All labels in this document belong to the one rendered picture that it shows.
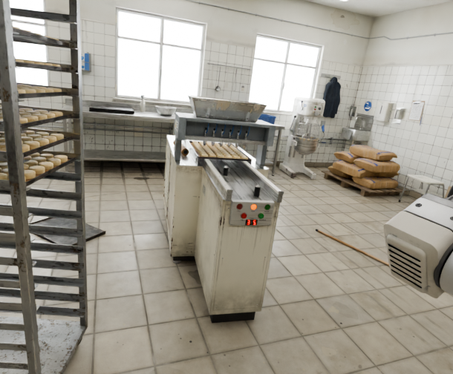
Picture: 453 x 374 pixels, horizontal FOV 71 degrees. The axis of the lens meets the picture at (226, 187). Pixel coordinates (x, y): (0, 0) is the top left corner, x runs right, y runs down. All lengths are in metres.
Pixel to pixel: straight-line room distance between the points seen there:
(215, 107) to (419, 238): 1.93
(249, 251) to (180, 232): 0.79
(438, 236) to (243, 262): 1.45
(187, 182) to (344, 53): 5.24
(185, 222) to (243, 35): 4.12
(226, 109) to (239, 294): 1.27
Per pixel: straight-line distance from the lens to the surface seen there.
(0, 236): 1.27
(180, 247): 2.57
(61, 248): 1.72
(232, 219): 1.72
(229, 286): 1.97
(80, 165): 1.53
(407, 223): 0.58
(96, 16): 5.53
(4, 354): 1.91
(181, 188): 2.37
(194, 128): 2.36
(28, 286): 1.28
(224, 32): 5.84
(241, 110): 2.38
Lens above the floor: 1.41
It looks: 18 degrees down
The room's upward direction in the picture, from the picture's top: 7 degrees clockwise
